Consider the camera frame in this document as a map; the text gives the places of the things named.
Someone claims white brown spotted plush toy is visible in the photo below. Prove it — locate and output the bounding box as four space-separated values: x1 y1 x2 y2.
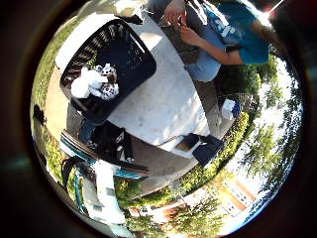
93 62 121 101

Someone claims black plastic slotted basket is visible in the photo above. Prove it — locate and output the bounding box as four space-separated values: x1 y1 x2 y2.
58 18 159 125

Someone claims white and blue box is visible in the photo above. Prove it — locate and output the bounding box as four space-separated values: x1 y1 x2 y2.
220 97 244 121

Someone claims orange and white building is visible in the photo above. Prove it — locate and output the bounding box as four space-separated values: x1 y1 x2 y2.
128 177 262 236

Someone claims person in blue shirt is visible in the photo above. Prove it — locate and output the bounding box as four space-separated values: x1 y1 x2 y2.
148 0 275 82

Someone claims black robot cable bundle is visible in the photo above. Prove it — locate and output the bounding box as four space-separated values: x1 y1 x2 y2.
60 156 84 212

